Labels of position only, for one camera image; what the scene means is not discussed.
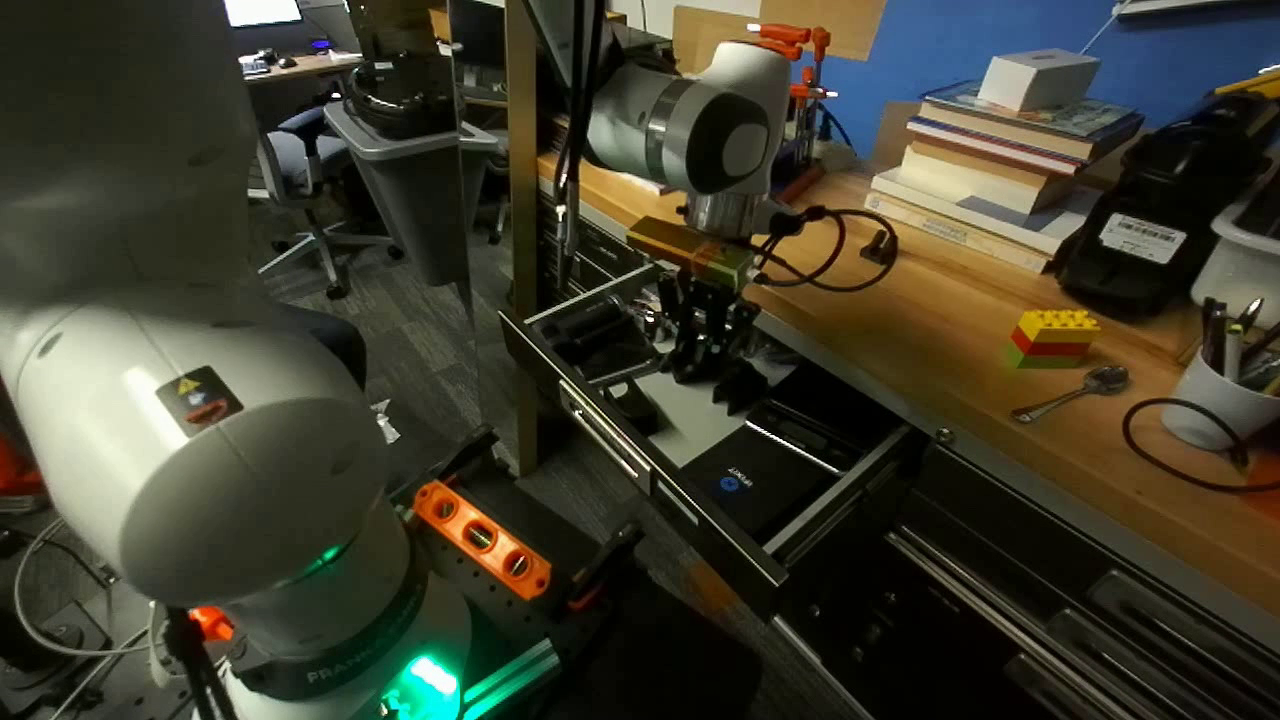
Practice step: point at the yellow red green toy bricks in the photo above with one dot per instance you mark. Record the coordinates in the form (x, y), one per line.
(1055, 333)

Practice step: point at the office chair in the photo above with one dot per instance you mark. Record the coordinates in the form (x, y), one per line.
(301, 173)

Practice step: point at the small white box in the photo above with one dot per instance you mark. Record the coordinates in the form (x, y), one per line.
(1037, 83)

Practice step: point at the black drawer cabinet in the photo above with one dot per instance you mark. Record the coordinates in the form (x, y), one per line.
(1040, 612)

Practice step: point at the white cup with tools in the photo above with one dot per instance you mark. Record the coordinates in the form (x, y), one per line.
(1221, 403)

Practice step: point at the white drawer liner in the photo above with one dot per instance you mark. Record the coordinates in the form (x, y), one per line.
(694, 422)

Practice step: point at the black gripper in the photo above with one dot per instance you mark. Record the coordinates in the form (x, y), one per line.
(704, 307)

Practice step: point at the red lit button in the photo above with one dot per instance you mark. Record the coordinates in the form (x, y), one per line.
(212, 624)

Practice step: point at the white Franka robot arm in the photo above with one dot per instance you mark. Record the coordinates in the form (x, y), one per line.
(202, 453)

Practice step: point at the stack of books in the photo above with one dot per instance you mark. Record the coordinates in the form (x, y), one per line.
(1000, 164)

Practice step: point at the white plastic bin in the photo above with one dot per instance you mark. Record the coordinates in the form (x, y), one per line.
(1245, 252)

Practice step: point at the orange hex keys blue stand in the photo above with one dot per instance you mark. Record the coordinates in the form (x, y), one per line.
(802, 83)

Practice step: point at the black tablet with blue sticker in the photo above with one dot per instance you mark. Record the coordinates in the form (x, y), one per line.
(743, 481)

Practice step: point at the small black plastic bracket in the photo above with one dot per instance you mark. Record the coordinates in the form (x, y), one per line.
(743, 390)

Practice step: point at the computer monitor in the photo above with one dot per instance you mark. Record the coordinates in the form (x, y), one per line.
(262, 11)

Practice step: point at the grey trash bin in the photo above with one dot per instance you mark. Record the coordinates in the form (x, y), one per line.
(402, 173)

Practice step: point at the green object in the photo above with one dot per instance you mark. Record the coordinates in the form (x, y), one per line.
(513, 673)

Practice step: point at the black frame-shaped plastic part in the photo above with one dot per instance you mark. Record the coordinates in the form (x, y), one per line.
(639, 403)

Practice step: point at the grey metal tool drawer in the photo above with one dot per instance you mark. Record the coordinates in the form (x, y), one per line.
(843, 492)

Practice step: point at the black device with white label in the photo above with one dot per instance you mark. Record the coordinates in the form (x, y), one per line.
(1145, 224)

